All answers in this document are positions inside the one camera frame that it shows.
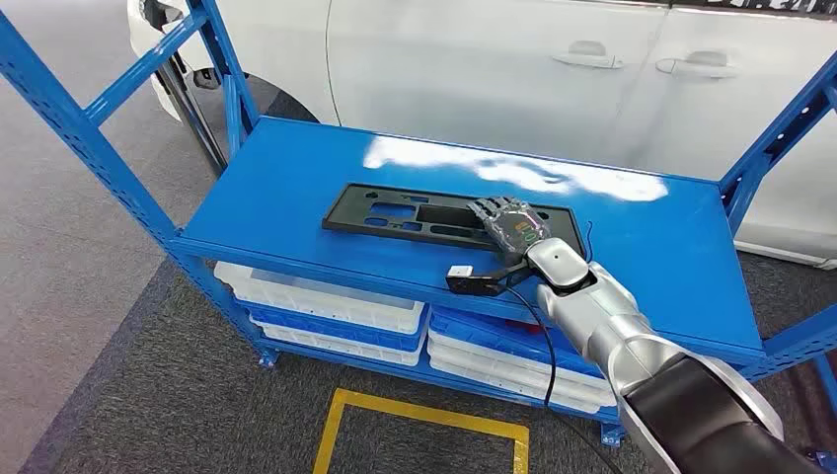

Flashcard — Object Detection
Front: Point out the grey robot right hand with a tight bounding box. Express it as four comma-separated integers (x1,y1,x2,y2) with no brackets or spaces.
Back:
467,196,555,264

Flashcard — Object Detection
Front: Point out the black plastic panel part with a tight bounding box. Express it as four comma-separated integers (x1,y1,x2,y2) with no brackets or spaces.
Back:
322,183,587,260

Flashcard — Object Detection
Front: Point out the blue metal shelf rack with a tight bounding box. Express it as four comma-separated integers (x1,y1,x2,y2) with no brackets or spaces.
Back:
0,0,837,472

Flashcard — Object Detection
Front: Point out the white car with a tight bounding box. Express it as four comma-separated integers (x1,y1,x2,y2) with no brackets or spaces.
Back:
127,0,837,271

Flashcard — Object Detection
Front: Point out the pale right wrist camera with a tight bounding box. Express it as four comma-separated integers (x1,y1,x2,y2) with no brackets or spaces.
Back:
445,265,528,299

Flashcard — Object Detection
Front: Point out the black camera cable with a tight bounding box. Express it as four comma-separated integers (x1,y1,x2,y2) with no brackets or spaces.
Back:
503,284,626,474

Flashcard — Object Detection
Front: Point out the white car door handle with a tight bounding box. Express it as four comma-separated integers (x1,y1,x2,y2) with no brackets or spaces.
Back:
655,50,740,81
551,39,625,71

